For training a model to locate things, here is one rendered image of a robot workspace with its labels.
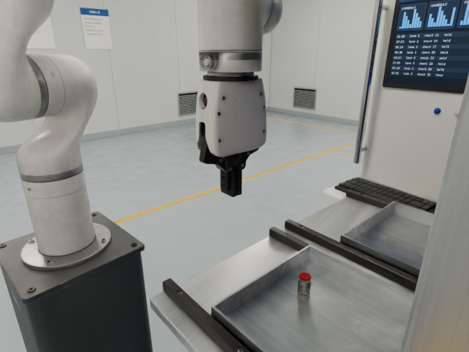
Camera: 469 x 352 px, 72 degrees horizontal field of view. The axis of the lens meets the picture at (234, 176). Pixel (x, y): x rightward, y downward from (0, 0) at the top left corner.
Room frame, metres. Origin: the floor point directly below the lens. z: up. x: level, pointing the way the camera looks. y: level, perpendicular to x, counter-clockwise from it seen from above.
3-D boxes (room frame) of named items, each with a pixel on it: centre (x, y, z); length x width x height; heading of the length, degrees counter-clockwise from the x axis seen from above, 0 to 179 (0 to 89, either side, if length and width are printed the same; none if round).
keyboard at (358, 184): (1.01, -0.55, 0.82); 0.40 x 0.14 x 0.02; 36
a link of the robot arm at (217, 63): (0.46, 0.01, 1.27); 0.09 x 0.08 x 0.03; 132
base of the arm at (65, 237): (0.66, 0.39, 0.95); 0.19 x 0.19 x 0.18
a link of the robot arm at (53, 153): (0.68, 0.38, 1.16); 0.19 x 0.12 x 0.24; 153
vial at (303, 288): (0.46, -0.12, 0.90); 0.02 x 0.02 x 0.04
